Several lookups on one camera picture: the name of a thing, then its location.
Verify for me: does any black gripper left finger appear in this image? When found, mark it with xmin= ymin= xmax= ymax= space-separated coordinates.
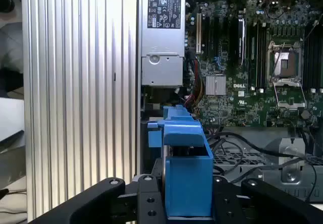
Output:
xmin=29 ymin=174 xmax=166 ymax=224

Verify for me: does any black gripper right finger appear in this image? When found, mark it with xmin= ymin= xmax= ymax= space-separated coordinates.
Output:
xmin=212 ymin=175 xmax=323 ymax=224

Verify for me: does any blue disk carrier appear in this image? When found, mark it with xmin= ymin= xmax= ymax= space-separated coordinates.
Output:
xmin=147 ymin=104 xmax=214 ymax=219

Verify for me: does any black RAM slot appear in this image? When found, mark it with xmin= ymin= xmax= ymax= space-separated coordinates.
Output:
xmin=314 ymin=24 xmax=323 ymax=88
xmin=304 ymin=24 xmax=313 ymax=88
xmin=248 ymin=23 xmax=256 ymax=87
xmin=259 ymin=23 xmax=267 ymax=87

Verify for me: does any long black expansion slot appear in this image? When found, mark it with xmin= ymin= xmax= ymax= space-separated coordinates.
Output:
xmin=237 ymin=17 xmax=247 ymax=66

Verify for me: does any white expansion slot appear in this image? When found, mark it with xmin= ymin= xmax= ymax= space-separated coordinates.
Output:
xmin=196 ymin=13 xmax=203 ymax=54

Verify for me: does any open PC case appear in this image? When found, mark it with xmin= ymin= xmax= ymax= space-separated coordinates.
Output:
xmin=137 ymin=0 xmax=323 ymax=204

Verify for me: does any green motherboard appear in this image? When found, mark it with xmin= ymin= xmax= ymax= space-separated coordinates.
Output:
xmin=185 ymin=0 xmax=323 ymax=129

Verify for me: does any white desk panel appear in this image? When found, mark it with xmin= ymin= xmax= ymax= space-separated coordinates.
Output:
xmin=0 ymin=97 xmax=26 ymax=144

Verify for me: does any silver finned chipset heatsink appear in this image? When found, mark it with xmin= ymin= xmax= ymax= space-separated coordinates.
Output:
xmin=205 ymin=75 xmax=227 ymax=96

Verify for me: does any CPU socket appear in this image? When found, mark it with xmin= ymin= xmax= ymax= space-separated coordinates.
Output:
xmin=267 ymin=40 xmax=303 ymax=83

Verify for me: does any thin metal locking lever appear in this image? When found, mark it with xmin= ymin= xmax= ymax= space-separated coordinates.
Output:
xmin=269 ymin=42 xmax=285 ymax=80

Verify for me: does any silver power supply unit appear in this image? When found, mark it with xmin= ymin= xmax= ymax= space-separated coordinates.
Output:
xmin=140 ymin=0 xmax=187 ymax=87

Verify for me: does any thick black wire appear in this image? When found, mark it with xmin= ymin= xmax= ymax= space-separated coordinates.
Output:
xmin=214 ymin=132 xmax=323 ymax=158

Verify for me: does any metal socket cover frame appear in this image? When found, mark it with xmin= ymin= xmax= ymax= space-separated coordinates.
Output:
xmin=273 ymin=79 xmax=307 ymax=110

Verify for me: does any red yellow cable bundle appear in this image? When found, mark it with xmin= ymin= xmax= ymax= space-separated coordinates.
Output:
xmin=185 ymin=57 xmax=205 ymax=108

